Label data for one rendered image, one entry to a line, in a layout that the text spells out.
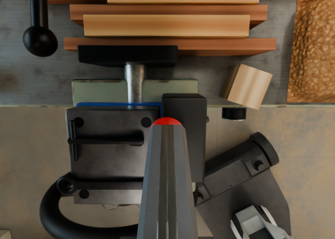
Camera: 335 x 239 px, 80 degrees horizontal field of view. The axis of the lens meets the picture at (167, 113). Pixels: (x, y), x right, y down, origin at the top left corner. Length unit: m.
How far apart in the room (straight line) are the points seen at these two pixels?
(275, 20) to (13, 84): 0.36
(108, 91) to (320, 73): 0.25
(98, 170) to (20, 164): 1.38
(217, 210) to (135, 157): 1.11
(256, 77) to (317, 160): 1.35
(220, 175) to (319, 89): 0.89
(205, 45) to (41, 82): 0.22
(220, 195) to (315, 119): 0.73
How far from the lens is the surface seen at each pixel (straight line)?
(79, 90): 0.24
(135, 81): 0.22
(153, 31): 0.21
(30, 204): 1.68
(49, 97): 0.33
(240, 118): 0.53
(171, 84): 0.22
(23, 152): 1.54
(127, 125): 0.19
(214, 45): 0.23
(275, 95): 0.32
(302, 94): 0.33
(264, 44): 0.24
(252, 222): 1.12
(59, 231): 0.35
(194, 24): 0.22
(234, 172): 1.16
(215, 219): 1.31
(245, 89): 0.26
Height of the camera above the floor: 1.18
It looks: 80 degrees down
